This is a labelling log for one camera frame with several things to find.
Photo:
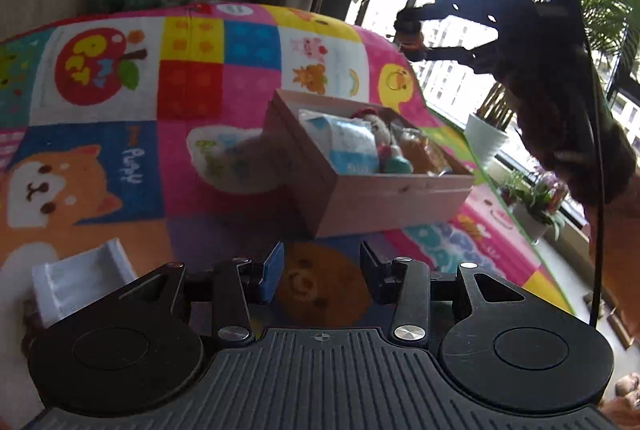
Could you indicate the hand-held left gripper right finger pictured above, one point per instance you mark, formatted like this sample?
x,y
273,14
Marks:
x,y
372,272

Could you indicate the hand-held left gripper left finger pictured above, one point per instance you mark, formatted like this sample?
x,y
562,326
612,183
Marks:
x,y
273,272

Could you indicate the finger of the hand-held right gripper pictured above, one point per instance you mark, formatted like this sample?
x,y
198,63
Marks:
x,y
465,59
475,2

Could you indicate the pink cardboard box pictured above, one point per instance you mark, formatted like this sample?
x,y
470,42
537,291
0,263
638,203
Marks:
x,y
360,200

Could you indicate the crochet doll with green jacket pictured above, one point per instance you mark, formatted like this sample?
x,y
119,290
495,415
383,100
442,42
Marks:
x,y
382,129

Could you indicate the blue white tissue packet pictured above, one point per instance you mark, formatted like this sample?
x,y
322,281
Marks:
x,y
345,142

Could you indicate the potted palm plant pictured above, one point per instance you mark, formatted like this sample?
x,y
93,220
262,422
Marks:
x,y
485,139

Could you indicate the colourful printed blanket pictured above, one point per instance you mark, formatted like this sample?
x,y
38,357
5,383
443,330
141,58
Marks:
x,y
150,169

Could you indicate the small potted green plant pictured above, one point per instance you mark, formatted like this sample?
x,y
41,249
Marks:
x,y
532,220

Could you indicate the white shallow tray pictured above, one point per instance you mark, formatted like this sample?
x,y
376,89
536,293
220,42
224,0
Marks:
x,y
80,277

